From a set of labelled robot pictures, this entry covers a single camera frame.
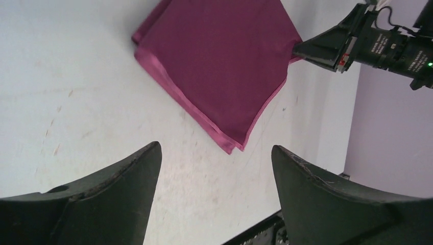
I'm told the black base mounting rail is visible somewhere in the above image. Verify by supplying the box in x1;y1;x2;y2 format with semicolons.
223;210;290;245

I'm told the maroon cloth napkin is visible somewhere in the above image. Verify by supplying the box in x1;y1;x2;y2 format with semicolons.
131;0;301;154

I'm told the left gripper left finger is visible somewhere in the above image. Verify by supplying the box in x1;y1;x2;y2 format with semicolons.
1;141;162;244

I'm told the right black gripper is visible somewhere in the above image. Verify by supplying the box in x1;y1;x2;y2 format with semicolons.
292;1;432;90

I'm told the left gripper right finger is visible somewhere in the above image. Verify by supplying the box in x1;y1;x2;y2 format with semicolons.
271;145;432;244

